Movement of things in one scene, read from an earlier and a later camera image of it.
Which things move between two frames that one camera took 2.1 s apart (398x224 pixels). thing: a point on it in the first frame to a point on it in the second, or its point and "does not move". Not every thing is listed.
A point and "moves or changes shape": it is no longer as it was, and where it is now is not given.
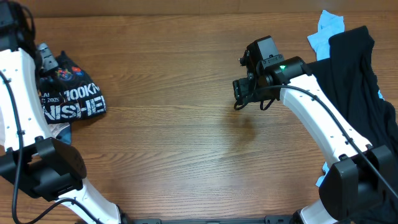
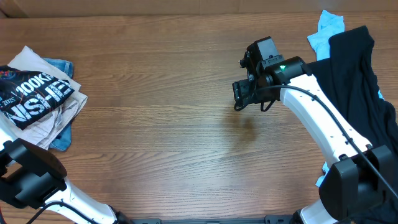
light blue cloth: x=329 y=25 does not move
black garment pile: x=348 y=79 does not move
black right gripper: x=242 y=91 does not move
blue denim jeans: x=63 y=132 to x=62 y=143
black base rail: x=267 y=219 does not move
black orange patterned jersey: x=68 y=92 moves or changes shape
